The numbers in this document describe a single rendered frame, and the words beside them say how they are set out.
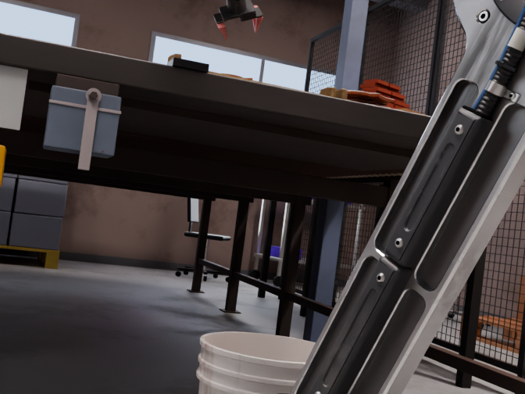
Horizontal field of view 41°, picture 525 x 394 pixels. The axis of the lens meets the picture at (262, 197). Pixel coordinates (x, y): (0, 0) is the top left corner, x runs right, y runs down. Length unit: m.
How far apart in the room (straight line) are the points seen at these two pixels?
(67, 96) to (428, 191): 0.93
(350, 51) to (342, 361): 3.23
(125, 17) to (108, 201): 1.88
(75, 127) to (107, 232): 5.93
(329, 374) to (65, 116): 0.88
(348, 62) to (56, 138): 2.59
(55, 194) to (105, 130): 4.84
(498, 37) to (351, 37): 3.22
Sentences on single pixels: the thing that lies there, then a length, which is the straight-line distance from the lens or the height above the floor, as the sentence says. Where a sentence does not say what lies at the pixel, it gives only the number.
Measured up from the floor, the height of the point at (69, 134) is 0.74.
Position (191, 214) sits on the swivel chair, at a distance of 6.83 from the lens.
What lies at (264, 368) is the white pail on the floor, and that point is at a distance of 1.33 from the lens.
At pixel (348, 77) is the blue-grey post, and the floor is 1.44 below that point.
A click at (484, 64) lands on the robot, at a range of 0.67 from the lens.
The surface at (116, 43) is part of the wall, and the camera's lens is 7.49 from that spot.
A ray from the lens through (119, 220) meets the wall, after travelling 7.35.
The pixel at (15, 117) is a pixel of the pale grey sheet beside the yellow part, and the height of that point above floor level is 0.76.
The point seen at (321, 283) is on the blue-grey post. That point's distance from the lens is 3.74.
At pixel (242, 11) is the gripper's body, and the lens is 2.20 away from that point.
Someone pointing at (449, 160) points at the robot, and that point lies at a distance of 0.64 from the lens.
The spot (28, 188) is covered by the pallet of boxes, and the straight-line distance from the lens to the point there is 6.25.
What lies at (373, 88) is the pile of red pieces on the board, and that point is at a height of 1.17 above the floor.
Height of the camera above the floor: 0.62
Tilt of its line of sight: 2 degrees up
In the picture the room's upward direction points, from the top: 7 degrees clockwise
